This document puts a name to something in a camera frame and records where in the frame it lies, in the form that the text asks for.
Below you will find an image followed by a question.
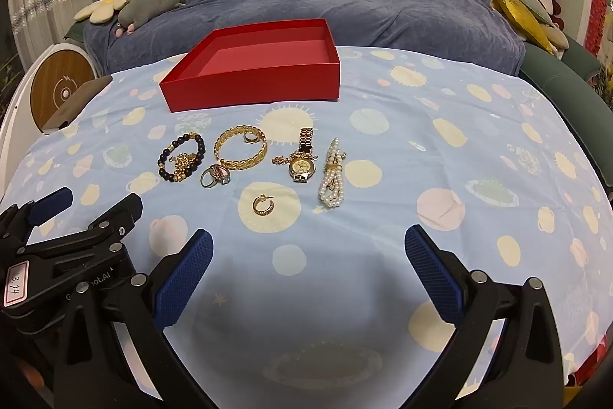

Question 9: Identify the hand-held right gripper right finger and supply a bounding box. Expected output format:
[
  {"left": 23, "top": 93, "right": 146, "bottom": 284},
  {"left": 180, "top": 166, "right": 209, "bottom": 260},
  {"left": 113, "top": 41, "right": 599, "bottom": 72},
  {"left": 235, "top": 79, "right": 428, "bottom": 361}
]
[{"left": 404, "top": 225, "right": 564, "bottom": 409}]

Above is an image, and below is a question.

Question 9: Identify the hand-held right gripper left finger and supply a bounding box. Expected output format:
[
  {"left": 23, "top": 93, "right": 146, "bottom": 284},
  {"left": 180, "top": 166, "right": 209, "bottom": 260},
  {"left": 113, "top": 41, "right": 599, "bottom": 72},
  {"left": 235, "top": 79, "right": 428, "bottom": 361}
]
[{"left": 56, "top": 228, "right": 214, "bottom": 409}]

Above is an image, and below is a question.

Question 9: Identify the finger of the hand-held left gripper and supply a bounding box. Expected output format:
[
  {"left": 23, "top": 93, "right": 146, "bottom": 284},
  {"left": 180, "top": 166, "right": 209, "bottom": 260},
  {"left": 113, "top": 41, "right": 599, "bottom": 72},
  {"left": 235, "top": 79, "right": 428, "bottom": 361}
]
[
  {"left": 84, "top": 192, "right": 144, "bottom": 244},
  {"left": 19, "top": 187, "right": 75, "bottom": 228}
]

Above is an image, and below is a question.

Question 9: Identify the thin gold chain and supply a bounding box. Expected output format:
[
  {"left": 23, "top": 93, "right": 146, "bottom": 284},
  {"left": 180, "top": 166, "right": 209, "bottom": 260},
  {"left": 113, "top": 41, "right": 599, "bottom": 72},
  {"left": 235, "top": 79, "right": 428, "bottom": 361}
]
[{"left": 167, "top": 152, "right": 200, "bottom": 184}]

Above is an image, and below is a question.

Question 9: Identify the dark beaded bracelet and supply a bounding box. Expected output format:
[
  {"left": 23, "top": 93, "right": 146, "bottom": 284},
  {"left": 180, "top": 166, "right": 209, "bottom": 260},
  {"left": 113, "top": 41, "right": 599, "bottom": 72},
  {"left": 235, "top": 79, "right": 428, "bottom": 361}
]
[{"left": 158, "top": 131, "right": 207, "bottom": 182}]

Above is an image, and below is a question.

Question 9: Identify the gold hoop earring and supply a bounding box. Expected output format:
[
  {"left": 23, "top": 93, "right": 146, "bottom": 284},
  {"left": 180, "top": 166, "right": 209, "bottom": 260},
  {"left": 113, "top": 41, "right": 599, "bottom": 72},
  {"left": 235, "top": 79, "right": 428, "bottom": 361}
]
[{"left": 252, "top": 194, "right": 277, "bottom": 216}]

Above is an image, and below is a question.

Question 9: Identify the wide gold link bracelet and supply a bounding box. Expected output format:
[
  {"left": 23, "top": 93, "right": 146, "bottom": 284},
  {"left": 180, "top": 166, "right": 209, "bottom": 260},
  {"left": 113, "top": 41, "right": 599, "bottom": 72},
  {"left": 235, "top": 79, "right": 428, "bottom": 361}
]
[{"left": 213, "top": 126, "right": 269, "bottom": 173}]

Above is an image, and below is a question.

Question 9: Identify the pearl bracelet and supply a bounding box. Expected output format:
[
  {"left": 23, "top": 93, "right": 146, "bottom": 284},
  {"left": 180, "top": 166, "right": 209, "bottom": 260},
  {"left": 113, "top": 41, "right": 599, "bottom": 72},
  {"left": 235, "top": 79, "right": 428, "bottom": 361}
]
[{"left": 317, "top": 137, "right": 347, "bottom": 210}]

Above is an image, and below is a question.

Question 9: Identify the gold chain with black clover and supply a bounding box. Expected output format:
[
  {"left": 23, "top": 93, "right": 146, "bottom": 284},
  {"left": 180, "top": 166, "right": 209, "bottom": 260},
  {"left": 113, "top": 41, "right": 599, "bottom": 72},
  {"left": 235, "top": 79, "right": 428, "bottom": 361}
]
[{"left": 271, "top": 143, "right": 320, "bottom": 168}]

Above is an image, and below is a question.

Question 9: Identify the gold wristwatch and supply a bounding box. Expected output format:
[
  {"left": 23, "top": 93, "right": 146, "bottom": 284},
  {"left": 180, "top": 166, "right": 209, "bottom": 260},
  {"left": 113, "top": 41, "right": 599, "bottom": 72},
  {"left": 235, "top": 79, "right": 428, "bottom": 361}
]
[{"left": 287, "top": 127, "right": 318, "bottom": 185}]

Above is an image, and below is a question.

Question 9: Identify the red cardboard box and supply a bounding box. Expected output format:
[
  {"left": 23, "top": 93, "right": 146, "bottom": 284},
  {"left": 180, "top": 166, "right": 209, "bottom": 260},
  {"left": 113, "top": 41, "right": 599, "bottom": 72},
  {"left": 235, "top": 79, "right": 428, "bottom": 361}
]
[{"left": 159, "top": 19, "right": 341, "bottom": 113}]

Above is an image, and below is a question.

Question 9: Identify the blue planet print tablecloth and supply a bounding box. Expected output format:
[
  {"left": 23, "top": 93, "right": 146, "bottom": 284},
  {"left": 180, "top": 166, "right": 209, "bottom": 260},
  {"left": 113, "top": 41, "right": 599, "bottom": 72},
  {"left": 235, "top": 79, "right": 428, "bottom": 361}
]
[{"left": 0, "top": 46, "right": 613, "bottom": 409}]

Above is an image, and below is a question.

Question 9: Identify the brown flat case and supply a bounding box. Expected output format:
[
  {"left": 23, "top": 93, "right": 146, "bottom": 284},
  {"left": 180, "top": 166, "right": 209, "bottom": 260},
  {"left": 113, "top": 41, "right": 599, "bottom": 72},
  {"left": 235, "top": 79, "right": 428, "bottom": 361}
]
[{"left": 41, "top": 76, "right": 114, "bottom": 135}]

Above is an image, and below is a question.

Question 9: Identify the white round wooden-faced device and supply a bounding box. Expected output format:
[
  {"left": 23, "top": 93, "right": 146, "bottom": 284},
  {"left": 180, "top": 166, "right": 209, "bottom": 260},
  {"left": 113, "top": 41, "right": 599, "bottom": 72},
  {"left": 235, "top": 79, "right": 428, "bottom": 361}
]
[{"left": 0, "top": 43, "right": 95, "bottom": 144}]

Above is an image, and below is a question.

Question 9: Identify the flower shaped cushion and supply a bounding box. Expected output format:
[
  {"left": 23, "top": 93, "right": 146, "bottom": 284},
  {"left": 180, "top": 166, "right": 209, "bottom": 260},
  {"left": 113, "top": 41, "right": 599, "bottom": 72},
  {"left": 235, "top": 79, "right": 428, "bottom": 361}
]
[{"left": 74, "top": 0, "right": 145, "bottom": 26}]

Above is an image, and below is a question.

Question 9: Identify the grey plush toy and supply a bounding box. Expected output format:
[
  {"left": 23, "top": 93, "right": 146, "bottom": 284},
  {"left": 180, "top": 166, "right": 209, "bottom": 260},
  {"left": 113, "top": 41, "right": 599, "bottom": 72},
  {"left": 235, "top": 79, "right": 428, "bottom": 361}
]
[{"left": 114, "top": 0, "right": 188, "bottom": 37}]

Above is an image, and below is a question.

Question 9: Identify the green sofa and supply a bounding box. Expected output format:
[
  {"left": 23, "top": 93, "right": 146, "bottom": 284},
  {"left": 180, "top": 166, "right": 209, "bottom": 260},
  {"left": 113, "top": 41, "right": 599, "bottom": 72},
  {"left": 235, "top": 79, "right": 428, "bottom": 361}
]
[{"left": 64, "top": 0, "right": 613, "bottom": 192}]

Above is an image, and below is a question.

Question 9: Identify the potted plant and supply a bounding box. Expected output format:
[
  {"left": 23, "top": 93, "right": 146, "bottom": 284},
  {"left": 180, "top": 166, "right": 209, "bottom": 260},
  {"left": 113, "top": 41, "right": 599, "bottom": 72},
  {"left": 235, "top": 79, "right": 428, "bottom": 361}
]
[{"left": 593, "top": 63, "right": 613, "bottom": 105}]

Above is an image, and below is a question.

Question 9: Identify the cream cushion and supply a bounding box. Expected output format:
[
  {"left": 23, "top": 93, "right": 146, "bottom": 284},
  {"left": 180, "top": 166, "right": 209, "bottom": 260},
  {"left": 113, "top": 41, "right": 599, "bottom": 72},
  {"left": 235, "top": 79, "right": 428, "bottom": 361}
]
[{"left": 540, "top": 25, "right": 571, "bottom": 51}]

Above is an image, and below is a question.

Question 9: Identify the gold cushion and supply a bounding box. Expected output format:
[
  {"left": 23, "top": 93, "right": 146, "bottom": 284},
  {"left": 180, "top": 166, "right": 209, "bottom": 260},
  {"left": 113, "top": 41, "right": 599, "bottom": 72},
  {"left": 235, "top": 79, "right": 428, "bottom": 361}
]
[{"left": 487, "top": 0, "right": 557, "bottom": 56}]

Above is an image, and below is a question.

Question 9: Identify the red wall decoration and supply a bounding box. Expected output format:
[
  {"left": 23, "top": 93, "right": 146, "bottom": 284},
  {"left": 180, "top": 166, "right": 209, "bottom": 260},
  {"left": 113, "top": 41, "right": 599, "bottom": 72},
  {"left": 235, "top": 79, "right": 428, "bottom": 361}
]
[{"left": 583, "top": 0, "right": 613, "bottom": 56}]

